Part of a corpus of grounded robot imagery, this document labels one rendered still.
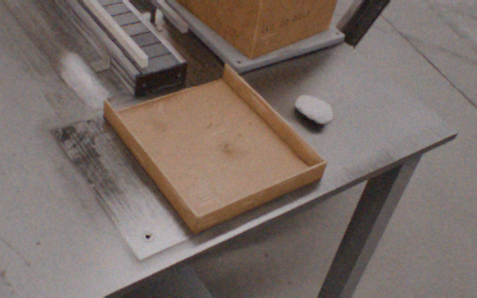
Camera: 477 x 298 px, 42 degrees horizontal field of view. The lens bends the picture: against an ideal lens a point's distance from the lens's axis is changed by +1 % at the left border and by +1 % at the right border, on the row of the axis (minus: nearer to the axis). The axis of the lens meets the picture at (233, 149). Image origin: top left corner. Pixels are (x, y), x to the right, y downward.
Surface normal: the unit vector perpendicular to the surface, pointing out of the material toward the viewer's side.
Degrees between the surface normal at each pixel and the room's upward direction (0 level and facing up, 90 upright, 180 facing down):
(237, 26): 90
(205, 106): 0
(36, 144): 0
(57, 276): 0
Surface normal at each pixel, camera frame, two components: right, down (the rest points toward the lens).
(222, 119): 0.15, -0.72
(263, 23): 0.65, 0.59
